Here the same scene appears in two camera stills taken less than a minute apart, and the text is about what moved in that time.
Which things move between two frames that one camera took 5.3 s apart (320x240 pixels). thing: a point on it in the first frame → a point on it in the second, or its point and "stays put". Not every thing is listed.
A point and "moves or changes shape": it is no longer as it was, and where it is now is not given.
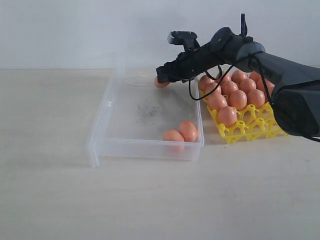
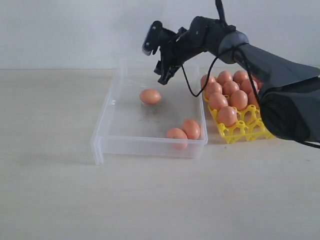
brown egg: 270,86 moves or changes shape
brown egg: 227,116 stays put
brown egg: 247,85 stays put
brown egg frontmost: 173,141 moves or changes shape
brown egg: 217,101 stays put
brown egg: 256,97 stays put
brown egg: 237,99 stays put
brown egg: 160,85 → 150,96
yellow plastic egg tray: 253,123 stays put
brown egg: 188,131 moves or changes shape
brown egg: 228,87 stays put
